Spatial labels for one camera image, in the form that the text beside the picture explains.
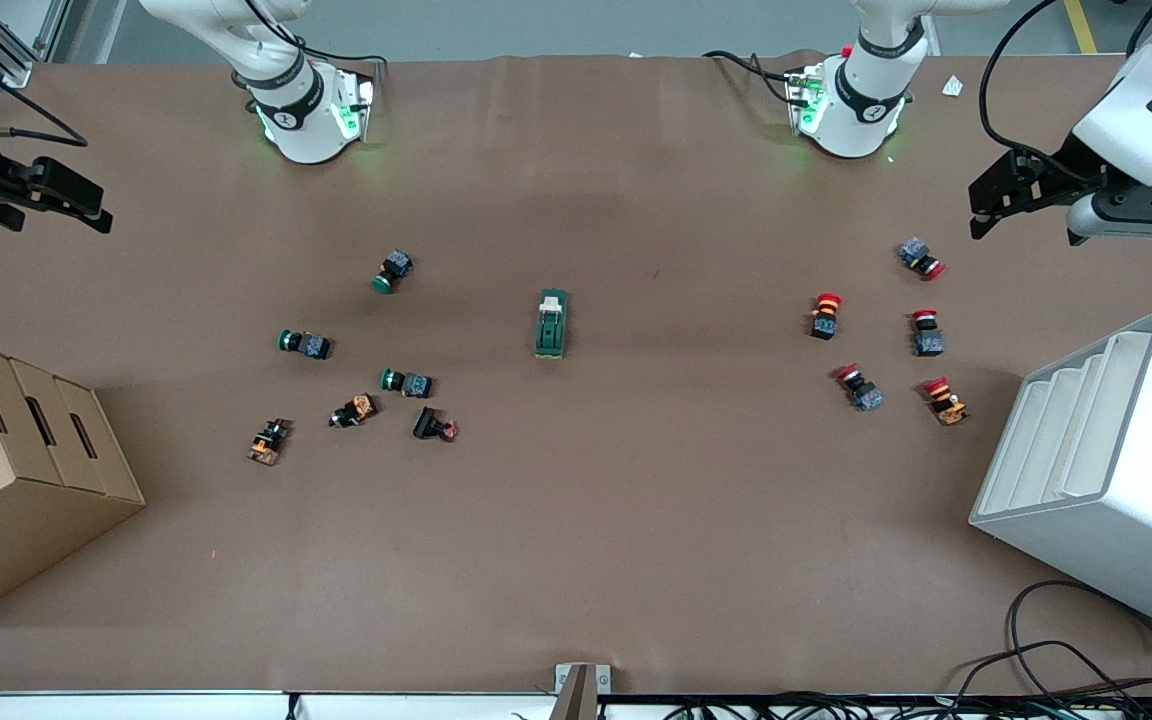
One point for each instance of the black push button orange block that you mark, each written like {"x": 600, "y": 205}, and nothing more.
{"x": 354, "y": 410}
{"x": 269, "y": 442}

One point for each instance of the red push button orange block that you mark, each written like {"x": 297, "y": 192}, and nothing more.
{"x": 825, "y": 318}
{"x": 946, "y": 402}

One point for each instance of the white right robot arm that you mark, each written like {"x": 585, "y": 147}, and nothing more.
{"x": 306, "y": 120}

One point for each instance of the red push button blue block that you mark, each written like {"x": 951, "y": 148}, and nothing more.
{"x": 919, "y": 256}
{"x": 861, "y": 390}
{"x": 927, "y": 336}

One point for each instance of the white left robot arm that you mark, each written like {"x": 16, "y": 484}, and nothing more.
{"x": 856, "y": 115}

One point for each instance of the brown table mat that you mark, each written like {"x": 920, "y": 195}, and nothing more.
{"x": 636, "y": 520}

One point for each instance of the green push button blue block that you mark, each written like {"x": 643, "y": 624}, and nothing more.
{"x": 304, "y": 344}
{"x": 394, "y": 270}
{"x": 408, "y": 382}

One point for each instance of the grey metal bracket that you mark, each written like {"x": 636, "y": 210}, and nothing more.
{"x": 581, "y": 690}

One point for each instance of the brown cardboard box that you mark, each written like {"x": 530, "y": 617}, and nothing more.
{"x": 26, "y": 500}

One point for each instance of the white table edge rail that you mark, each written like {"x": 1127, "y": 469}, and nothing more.
{"x": 136, "y": 708}

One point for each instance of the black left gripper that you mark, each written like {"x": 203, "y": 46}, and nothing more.
{"x": 1069, "y": 165}

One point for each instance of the white stepped sorting rack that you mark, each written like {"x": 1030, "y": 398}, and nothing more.
{"x": 1126, "y": 480}

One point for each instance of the white paper scrap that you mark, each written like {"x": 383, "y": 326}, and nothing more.
{"x": 953, "y": 86}

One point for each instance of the black push button red block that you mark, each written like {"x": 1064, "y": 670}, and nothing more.
{"x": 428, "y": 424}

